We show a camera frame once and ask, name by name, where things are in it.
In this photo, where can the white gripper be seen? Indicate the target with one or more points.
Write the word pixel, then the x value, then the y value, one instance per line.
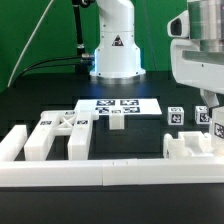
pixel 193 67

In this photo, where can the white chair seat part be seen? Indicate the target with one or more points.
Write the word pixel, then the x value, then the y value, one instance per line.
pixel 188 144

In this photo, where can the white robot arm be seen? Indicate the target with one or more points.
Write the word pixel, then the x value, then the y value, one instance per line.
pixel 117 57

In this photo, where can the white U-shaped obstacle fence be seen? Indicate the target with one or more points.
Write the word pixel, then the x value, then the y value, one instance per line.
pixel 14 173

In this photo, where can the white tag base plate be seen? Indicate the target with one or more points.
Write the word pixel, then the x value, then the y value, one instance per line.
pixel 135 106

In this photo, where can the white chair backrest frame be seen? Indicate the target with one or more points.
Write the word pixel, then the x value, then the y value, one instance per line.
pixel 77 125

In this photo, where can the black camera pole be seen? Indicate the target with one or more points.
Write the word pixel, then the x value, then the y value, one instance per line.
pixel 79 34

